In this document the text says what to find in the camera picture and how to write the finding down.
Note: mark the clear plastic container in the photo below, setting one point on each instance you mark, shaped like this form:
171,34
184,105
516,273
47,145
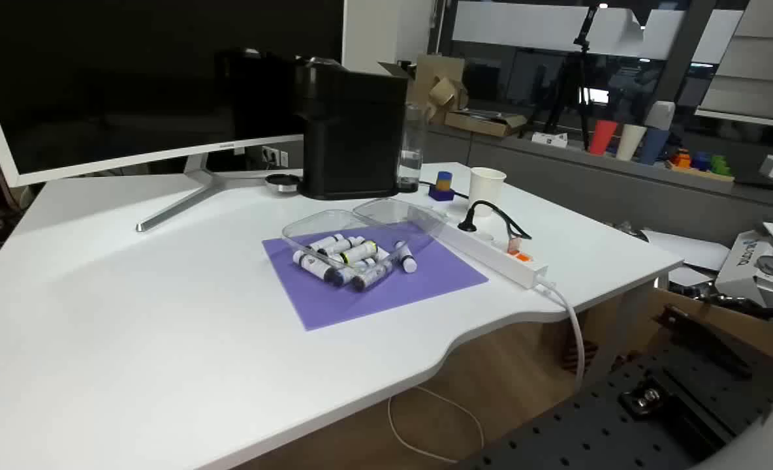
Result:
315,225

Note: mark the clear plastic lid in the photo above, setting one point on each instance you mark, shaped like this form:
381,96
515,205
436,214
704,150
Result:
393,212

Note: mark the paint tube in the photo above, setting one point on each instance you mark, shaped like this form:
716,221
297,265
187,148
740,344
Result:
372,277
324,243
313,266
360,252
342,246
406,258
352,270

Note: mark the purple mat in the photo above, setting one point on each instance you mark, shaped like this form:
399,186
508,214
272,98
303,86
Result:
425,277

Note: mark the blue block with yellow cylinder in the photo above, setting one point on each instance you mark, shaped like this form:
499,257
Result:
441,190

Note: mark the white power strip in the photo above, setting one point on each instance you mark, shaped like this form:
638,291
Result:
484,251

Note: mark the white paper cup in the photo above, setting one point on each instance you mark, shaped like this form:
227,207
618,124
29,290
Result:
486,189

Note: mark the black coffee machine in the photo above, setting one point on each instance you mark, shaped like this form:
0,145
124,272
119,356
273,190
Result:
350,130

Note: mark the small metal dish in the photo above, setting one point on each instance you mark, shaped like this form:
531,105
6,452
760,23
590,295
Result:
283,182

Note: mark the flat cardboard box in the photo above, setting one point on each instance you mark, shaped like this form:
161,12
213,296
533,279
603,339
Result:
484,123

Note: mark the open cardboard box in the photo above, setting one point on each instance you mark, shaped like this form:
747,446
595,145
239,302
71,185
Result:
435,85

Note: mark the small white box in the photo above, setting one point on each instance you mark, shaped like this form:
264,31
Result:
549,139

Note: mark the red cup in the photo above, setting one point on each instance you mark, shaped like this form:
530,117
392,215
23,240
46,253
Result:
602,137

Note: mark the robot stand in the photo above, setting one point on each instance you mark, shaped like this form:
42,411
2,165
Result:
589,424

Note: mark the blue cup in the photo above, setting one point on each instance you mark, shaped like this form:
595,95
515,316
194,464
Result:
653,147

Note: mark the white curved monitor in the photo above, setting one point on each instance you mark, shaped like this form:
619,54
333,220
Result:
132,85

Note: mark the white paper sheet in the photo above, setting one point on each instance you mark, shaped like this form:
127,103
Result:
687,251

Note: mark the wooden board with coloured toys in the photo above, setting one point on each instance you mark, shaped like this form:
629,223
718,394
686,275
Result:
700,166

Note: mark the white printed box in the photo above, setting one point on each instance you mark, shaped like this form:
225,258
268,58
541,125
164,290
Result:
749,261

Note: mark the brown cardboard box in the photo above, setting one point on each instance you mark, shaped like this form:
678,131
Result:
739,333

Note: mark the window blind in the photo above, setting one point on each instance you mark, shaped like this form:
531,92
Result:
762,59

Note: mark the wall socket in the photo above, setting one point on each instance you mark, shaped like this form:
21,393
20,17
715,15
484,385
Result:
274,156

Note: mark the camera on tripod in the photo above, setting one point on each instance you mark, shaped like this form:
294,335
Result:
572,85

